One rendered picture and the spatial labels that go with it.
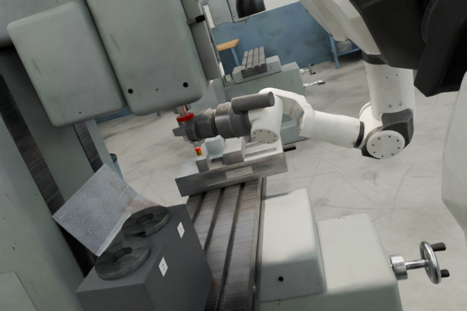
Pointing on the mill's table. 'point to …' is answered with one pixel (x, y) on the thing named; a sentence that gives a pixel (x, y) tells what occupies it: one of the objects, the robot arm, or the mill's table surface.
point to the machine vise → (266, 162)
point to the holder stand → (150, 266)
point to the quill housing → (148, 36)
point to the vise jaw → (234, 150)
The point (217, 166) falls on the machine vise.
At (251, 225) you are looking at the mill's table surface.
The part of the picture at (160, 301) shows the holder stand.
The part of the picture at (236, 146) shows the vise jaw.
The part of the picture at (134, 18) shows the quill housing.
